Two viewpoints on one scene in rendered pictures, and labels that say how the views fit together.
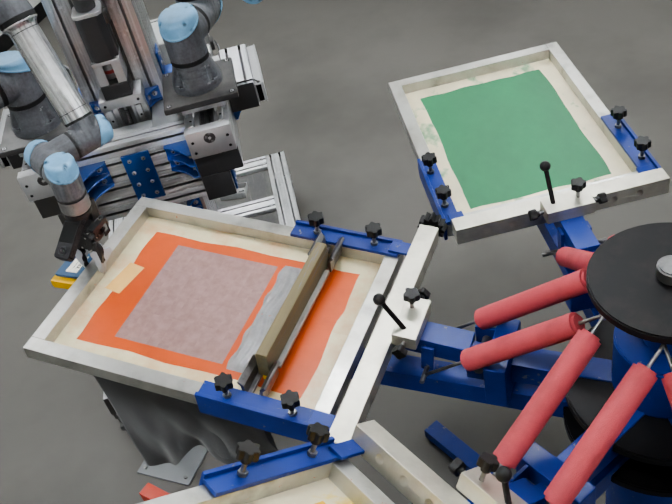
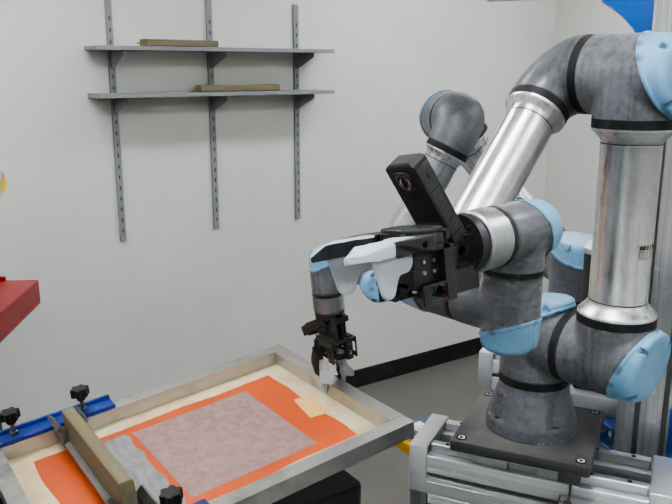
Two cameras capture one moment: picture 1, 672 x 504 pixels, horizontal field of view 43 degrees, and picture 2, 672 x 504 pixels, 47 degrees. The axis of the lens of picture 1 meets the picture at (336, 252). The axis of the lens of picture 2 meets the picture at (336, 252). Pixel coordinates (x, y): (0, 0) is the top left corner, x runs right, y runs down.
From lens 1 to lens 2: 282 cm
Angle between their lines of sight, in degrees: 99
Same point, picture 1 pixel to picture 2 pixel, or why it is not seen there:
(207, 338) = (170, 432)
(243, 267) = (225, 474)
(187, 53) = not seen: hidden behind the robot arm
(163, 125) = not seen: hidden behind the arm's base
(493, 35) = not seen: outside the picture
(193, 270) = (266, 443)
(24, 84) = (551, 269)
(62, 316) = (289, 361)
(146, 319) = (240, 407)
